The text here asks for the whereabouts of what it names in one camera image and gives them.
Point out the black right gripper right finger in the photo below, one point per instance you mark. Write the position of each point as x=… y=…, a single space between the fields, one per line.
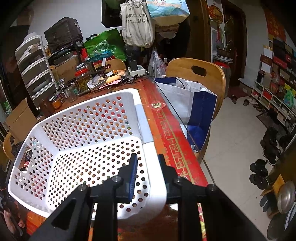
x=186 y=195

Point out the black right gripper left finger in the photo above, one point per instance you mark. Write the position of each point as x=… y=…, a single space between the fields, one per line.
x=115 y=190

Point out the white perforated plastic basket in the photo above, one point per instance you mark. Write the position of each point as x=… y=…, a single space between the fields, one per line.
x=87 y=144

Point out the black sandals pair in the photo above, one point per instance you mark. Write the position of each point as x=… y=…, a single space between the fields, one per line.
x=258 y=178

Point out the blue and white paper bag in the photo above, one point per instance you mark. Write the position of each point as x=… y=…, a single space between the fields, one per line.
x=192 y=104

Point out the red square paper sticker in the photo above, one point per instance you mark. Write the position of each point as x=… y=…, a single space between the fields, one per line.
x=157 y=105

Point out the metal pot lid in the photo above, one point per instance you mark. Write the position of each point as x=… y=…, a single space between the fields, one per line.
x=286 y=197

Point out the small jar orange contents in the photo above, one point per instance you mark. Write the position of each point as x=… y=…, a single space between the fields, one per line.
x=55 y=102

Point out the cardboard box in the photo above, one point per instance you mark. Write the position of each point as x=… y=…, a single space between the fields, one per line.
x=20 y=121

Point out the white power strip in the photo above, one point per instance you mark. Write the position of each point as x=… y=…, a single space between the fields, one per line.
x=139 y=71

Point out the glass jar with red lid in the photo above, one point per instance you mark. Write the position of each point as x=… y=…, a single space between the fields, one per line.
x=82 y=78

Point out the white shoe shelf unit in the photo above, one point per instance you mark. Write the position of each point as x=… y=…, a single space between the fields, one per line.
x=284 y=114

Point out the green shopping bag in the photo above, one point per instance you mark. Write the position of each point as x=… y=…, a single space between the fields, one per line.
x=110 y=40

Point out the white plastic drawer unit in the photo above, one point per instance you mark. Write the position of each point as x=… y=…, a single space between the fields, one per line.
x=35 y=70

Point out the beige canvas tote bag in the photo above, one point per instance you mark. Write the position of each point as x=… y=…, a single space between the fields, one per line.
x=137 y=26

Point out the black bag on shelf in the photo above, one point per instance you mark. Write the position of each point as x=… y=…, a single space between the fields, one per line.
x=63 y=32

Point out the light blue printed bag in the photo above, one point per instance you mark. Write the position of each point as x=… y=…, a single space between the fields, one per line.
x=168 y=13

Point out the wooden chair with handle hole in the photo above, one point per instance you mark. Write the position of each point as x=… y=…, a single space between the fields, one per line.
x=206 y=73

